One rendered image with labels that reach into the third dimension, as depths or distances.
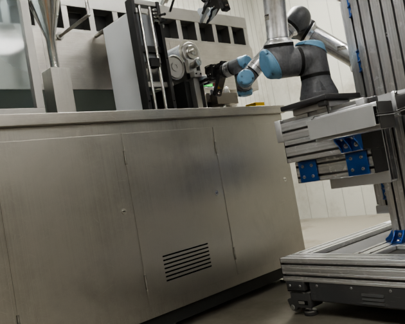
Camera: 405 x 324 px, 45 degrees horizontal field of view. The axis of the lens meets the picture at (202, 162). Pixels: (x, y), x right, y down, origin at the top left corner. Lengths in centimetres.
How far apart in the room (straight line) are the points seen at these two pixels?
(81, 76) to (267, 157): 102
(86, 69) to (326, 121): 135
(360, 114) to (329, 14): 351
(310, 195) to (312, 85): 346
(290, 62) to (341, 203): 333
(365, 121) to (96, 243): 101
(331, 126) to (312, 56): 34
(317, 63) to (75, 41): 127
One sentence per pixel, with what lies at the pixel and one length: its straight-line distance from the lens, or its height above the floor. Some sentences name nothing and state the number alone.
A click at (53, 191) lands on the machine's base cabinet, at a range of 176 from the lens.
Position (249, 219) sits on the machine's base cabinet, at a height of 37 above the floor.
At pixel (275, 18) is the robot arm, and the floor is 113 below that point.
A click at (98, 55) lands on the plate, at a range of 270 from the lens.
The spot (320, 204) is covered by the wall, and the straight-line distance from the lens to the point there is 529.
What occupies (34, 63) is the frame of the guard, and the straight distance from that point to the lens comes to 187.
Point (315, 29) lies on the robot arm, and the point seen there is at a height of 121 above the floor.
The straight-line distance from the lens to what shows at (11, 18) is 192.
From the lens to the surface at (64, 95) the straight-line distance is 223.
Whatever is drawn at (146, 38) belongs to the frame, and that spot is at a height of 127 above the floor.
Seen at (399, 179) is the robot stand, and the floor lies 46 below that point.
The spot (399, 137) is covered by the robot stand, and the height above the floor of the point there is 62.
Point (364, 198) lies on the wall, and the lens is 497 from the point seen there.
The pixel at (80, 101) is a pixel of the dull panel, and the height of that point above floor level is 108.
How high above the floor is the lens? 58
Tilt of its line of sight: 2 degrees up
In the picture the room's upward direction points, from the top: 10 degrees counter-clockwise
